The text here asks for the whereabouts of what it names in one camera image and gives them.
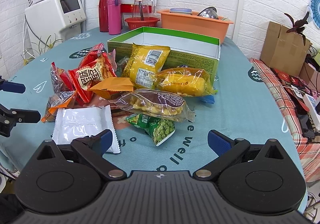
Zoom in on orange clear nut packet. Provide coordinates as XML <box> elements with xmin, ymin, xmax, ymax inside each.
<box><xmin>41</xmin><ymin>91</ymin><xmax>76</xmax><ymax>123</ymax></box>

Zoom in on orange snack packet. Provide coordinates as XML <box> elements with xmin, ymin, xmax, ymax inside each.
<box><xmin>89</xmin><ymin>77</ymin><xmax>135</xmax><ymax>100</ymax></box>

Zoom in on green pea snack packet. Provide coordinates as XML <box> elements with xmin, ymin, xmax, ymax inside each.
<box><xmin>126</xmin><ymin>114</ymin><xmax>176</xmax><ymax>146</ymax></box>

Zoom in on brown clear snack packet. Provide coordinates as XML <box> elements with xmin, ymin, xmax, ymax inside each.
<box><xmin>110</xmin><ymin>89</ymin><xmax>195</xmax><ymax>123</ymax></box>

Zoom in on yellow clear cake packet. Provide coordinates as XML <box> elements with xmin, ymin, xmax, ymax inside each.
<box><xmin>152</xmin><ymin>67</ymin><xmax>217</xmax><ymax>97</ymax></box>

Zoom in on yellow chip bag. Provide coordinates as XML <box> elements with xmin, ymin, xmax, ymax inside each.
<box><xmin>122</xmin><ymin>44</ymin><xmax>171</xmax><ymax>89</ymax></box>

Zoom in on white foil packet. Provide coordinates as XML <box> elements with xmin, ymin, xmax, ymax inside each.
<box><xmin>52</xmin><ymin>105</ymin><xmax>120</xmax><ymax>154</ymax></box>

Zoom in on blue white candy packet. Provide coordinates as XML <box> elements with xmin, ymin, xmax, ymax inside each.
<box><xmin>198</xmin><ymin>95</ymin><xmax>215</xmax><ymax>105</ymax></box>

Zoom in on plaid cushion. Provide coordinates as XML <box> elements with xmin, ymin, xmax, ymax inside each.
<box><xmin>249</xmin><ymin>58</ymin><xmax>320</xmax><ymax>182</ymax></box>

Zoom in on white screen appliance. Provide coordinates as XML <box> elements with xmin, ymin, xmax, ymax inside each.
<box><xmin>25</xmin><ymin>0</ymin><xmax>86</xmax><ymax>49</ymax></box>

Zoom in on red printed snack bag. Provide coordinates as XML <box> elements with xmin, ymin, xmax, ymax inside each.
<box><xmin>68</xmin><ymin>55</ymin><xmax>116</xmax><ymax>104</ymax></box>

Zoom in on green cardboard box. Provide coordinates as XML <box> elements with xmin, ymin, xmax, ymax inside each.
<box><xmin>107</xmin><ymin>26</ymin><xmax>220</xmax><ymax>84</ymax></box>

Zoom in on brown cardboard box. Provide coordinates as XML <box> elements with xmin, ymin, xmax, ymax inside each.
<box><xmin>260</xmin><ymin>22</ymin><xmax>312</xmax><ymax>76</ymax></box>

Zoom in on pink thermos bottle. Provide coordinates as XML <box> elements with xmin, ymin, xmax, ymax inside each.
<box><xmin>107</xmin><ymin>0</ymin><xmax>121</xmax><ymax>35</ymax></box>

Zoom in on orange plastic basin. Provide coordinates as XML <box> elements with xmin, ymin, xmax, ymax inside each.
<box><xmin>157</xmin><ymin>9</ymin><xmax>233</xmax><ymax>44</ymax></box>

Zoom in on red plastic basket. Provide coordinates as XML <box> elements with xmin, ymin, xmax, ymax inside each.
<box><xmin>125</xmin><ymin>17</ymin><xmax>161</xmax><ymax>30</ymax></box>

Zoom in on red thermos jug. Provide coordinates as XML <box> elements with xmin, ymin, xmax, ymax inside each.
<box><xmin>99</xmin><ymin>0</ymin><xmax>108</xmax><ymax>32</ymax></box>

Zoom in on steel bowl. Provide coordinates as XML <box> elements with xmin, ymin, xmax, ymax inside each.
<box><xmin>197</xmin><ymin>6</ymin><xmax>219</xmax><ymax>19</ymax></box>

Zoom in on dark purple plant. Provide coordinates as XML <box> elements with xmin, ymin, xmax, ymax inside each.
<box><xmin>284</xmin><ymin>11</ymin><xmax>310</xmax><ymax>45</ymax></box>

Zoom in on clear glass pitcher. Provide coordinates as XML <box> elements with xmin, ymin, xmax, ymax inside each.
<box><xmin>133</xmin><ymin>0</ymin><xmax>155</xmax><ymax>21</ymax></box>

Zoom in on blue lidded container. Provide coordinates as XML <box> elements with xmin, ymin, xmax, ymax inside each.
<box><xmin>169</xmin><ymin>8</ymin><xmax>193</xmax><ymax>15</ymax></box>

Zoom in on blue patterned wall fan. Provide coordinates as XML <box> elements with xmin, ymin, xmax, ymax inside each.
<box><xmin>307</xmin><ymin>0</ymin><xmax>320</xmax><ymax>29</ymax></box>

